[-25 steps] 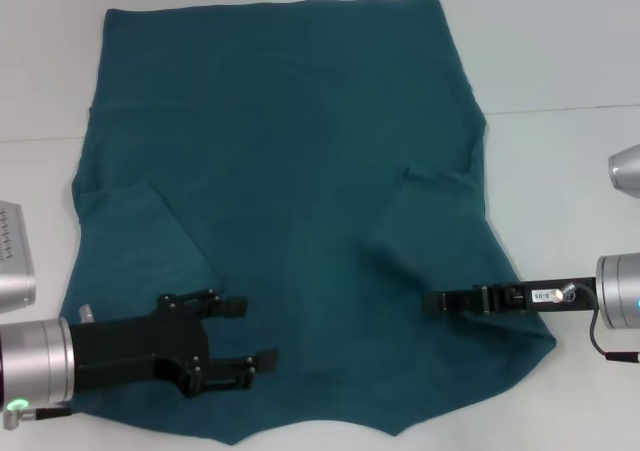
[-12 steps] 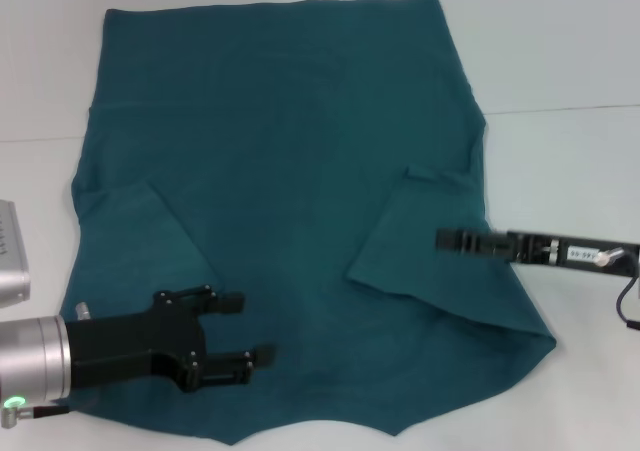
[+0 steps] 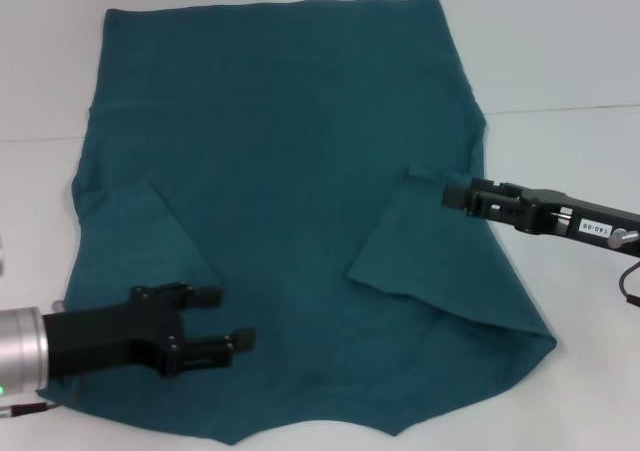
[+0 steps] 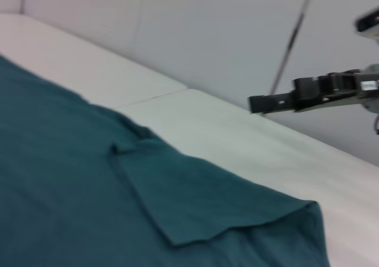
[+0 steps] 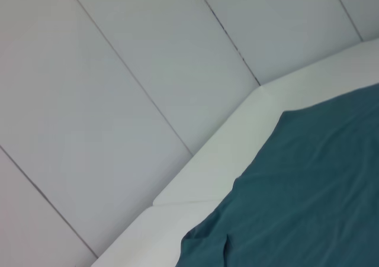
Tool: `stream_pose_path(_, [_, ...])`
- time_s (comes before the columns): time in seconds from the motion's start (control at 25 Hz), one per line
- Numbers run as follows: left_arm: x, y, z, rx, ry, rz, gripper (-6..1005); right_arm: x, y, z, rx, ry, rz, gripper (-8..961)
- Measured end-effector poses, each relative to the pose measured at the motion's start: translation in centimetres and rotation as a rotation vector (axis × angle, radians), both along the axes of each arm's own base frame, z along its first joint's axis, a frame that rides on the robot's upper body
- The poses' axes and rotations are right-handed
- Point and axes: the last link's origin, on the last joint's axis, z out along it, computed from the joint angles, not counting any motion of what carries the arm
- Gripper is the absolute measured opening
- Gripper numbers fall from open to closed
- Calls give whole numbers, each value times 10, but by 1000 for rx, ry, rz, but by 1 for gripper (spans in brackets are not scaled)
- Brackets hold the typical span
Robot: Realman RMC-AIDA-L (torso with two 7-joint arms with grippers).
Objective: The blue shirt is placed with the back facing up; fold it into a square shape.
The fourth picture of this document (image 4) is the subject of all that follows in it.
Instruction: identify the teal blue shirt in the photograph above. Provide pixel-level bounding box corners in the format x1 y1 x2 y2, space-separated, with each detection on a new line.
0 53 332 267

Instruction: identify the thin dark pole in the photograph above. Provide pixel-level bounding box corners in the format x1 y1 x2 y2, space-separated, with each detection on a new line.
269 0 316 95

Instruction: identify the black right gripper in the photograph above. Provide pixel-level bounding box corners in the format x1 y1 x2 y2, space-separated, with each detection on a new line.
248 67 379 115

